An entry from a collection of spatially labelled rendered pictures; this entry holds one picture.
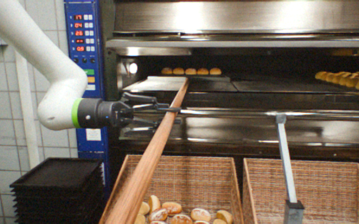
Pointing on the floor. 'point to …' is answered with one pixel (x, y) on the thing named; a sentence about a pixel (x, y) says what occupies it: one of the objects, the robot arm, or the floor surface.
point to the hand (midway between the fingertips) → (170, 115)
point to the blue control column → (95, 146)
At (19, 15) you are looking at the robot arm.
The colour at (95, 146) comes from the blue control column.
